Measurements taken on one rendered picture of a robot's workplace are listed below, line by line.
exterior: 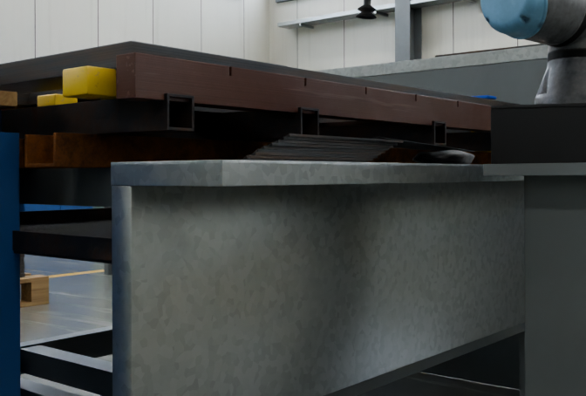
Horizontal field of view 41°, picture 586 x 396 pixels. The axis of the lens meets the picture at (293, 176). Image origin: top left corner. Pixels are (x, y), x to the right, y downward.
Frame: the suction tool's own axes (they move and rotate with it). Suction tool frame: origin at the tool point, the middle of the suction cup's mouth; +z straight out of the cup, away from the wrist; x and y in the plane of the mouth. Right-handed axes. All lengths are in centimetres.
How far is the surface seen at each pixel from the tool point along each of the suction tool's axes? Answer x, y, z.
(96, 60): -2, 66, 20
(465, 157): 25.3, 0.6, 28.5
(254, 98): 11, 46, 23
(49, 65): -14, 66, 20
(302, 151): 24, 49, 31
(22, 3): -830, -428, -166
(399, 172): 32, 35, 33
